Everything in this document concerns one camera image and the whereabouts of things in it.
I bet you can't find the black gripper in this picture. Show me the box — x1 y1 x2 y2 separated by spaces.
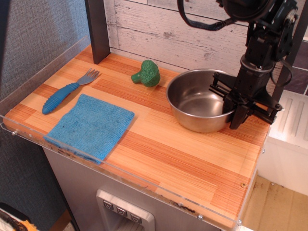
210 61 282 129

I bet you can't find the stainless steel bowl pan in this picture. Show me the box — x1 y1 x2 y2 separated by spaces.
166 69 234 133

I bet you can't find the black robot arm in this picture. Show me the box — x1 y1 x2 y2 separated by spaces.
210 0 298 129

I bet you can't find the blue cloth napkin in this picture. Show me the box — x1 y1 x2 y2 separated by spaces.
44 94 135 164

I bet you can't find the green toy broccoli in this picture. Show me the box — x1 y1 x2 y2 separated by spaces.
131 60 160 87

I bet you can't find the clear acrylic table guard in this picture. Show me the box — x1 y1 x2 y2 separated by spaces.
3 37 269 231

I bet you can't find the grey cabinet with dispenser panel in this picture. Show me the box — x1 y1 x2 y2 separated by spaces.
44 148 218 231

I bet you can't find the orange object at corner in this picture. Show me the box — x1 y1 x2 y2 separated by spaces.
20 220 37 231

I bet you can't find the dark right shelf post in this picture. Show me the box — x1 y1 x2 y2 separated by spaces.
268 0 308 101

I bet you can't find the dark shelf post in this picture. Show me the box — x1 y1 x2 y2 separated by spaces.
268 0 308 101
85 0 110 64

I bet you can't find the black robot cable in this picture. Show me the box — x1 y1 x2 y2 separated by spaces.
177 0 241 32

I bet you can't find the dark left shelf post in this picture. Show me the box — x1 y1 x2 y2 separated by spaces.
85 0 110 64

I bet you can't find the blue handled toy fork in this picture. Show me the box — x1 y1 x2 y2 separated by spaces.
42 68 100 115

